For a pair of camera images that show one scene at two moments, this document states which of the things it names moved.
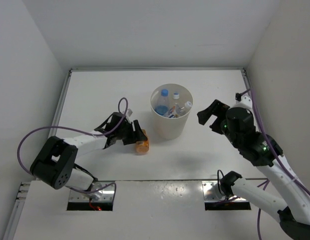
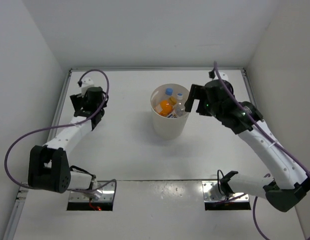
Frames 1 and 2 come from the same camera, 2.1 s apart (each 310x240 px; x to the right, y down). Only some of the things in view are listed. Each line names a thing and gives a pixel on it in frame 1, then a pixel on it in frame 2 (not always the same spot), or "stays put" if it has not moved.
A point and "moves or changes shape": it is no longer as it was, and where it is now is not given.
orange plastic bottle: [142, 147] → [166, 106]
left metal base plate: [105, 195] stays put
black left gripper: [138, 134] → [76, 100]
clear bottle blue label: [162, 107] moves or changes shape
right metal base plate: [212, 193] stays put
